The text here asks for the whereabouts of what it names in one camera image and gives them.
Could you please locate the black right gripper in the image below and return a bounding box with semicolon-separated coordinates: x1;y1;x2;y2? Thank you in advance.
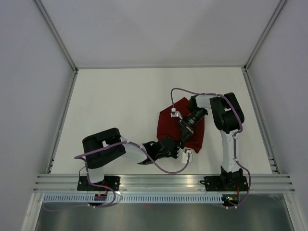
178;108;207;143

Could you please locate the dark red cloth napkin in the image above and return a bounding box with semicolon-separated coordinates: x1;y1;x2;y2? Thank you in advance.
157;97;205;153

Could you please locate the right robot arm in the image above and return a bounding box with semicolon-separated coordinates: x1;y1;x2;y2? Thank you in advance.
179;92;248;192

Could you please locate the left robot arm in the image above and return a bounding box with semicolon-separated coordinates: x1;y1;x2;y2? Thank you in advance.
82;128;180;191

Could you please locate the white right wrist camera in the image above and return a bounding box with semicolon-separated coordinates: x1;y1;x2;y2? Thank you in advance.
170;108;182;119

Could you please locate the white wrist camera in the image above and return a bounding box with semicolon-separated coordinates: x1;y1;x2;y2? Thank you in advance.
170;108;182;119
179;148;194;164

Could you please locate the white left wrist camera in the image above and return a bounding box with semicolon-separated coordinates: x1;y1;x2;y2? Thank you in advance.
179;148;194;164

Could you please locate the aluminium frame back rail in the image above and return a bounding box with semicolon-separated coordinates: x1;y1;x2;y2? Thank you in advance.
77;64;245;70

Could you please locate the aluminium frame rail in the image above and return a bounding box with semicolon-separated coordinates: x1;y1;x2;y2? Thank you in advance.
241;66;281;174
44;69;78;174
77;64;245;70

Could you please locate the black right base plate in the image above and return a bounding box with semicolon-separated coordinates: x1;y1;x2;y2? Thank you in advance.
200;176;248;192

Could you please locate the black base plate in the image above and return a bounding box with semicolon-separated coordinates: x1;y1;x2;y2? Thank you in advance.
200;176;248;192
77;176;120;192

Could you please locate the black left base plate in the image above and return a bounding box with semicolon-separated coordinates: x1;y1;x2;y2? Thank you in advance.
77;176;120;192

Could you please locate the aluminium frame right side rail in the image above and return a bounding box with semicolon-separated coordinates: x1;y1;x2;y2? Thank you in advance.
241;66;281;174

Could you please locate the aluminium front mounting rail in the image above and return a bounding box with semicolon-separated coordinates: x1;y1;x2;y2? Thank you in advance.
32;174;295;194

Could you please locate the aluminium frame left side rail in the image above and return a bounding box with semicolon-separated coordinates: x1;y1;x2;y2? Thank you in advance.
44;69;78;174

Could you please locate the white slotted cable duct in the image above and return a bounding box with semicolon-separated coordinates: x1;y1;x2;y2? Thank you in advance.
43;193;223;204

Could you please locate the aluminium frame right post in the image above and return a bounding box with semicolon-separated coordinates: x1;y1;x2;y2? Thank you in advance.
243;0;288;72

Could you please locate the aluminium frame post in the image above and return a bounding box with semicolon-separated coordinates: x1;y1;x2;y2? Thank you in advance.
243;0;288;72
33;0;78;73

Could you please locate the aluminium frame left post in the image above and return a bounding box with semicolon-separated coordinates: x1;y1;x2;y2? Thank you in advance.
33;0;78;73

